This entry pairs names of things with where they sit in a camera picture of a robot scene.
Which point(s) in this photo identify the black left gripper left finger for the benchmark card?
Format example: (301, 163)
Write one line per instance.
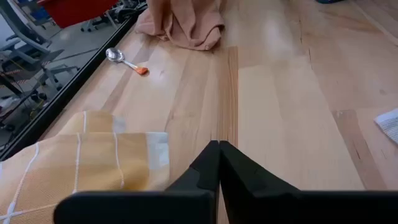
(192, 202)

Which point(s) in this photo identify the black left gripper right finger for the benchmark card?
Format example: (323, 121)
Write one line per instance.
(264, 205)

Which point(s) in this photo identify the yellow towel with white lines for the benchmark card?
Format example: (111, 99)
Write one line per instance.
(77, 161)

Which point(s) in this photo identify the pink towel with white lines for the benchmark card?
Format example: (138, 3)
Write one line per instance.
(186, 25)

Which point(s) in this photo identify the white waffle towel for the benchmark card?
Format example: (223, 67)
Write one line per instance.
(388, 124)

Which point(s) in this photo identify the navy and white fabric basket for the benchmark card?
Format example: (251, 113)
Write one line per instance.
(328, 1)

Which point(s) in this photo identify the red panel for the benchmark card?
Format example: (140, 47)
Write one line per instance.
(77, 12)

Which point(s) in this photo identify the grey office chair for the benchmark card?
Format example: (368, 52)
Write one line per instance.
(28, 46)

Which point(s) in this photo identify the black metal table frame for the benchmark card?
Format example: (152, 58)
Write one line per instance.
(62, 99)

